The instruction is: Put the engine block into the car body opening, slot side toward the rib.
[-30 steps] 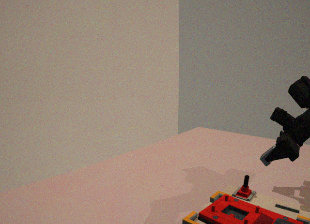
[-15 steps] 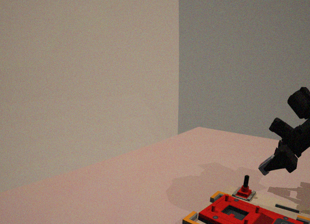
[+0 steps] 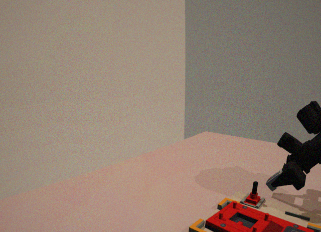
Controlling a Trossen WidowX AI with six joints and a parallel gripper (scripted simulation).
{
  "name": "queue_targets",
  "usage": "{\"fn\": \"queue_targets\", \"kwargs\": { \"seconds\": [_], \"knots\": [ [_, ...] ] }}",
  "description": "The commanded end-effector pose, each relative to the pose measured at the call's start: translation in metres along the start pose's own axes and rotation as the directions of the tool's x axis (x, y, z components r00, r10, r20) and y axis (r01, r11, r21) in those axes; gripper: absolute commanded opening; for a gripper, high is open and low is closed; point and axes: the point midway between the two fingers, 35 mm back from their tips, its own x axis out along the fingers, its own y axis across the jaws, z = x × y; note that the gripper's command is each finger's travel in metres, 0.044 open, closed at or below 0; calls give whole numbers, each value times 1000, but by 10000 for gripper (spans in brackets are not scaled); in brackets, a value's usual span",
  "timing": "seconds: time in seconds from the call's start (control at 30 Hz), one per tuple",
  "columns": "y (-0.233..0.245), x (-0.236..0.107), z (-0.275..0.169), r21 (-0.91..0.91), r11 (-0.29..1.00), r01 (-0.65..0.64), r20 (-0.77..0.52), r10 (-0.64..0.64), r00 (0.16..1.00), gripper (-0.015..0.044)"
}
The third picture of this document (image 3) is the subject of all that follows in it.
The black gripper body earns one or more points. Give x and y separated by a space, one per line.
307 159

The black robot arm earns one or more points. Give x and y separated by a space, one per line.
310 117

